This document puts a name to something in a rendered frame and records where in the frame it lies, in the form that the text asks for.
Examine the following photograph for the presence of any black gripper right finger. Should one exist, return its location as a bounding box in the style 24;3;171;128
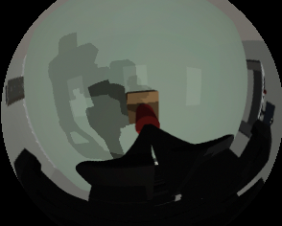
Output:
148;124;234;196

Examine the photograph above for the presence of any brown wooden block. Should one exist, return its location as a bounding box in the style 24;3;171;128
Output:
126;89;159;124

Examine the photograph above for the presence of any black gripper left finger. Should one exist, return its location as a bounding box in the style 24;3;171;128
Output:
75;124;155;200

